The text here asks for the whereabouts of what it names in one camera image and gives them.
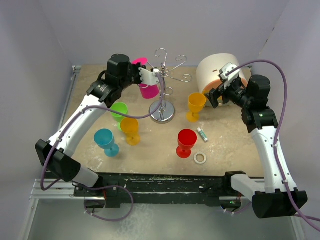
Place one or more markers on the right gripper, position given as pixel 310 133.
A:
pixel 214 94

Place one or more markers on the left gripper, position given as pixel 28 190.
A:
pixel 135 67

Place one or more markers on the pink plastic wine glass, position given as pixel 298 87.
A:
pixel 147 91

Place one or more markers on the green plastic wine glass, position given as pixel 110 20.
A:
pixel 121 108

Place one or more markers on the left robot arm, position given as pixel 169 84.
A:
pixel 56 153

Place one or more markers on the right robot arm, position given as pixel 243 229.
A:
pixel 278 196

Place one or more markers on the orange wine glass right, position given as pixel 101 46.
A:
pixel 196 102

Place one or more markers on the orange wine glass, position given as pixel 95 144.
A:
pixel 196 102
pixel 130 127

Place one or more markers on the orange wine glass left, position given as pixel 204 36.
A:
pixel 130 127

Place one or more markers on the chrome wine glass rack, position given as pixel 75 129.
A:
pixel 164 109

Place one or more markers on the red plastic wine glass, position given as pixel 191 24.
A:
pixel 186 140

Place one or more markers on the blue plastic wine glass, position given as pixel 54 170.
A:
pixel 105 139

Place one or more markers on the white green glue stick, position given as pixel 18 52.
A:
pixel 202 134

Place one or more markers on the white tape roll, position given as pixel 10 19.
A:
pixel 200 158

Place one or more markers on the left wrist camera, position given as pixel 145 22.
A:
pixel 149 78

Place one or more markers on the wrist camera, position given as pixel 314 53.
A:
pixel 228 73
pixel 149 78

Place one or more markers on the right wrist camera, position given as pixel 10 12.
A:
pixel 228 73

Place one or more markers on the black base frame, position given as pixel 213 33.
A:
pixel 127 188

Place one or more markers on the aluminium rail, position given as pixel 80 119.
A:
pixel 59 191

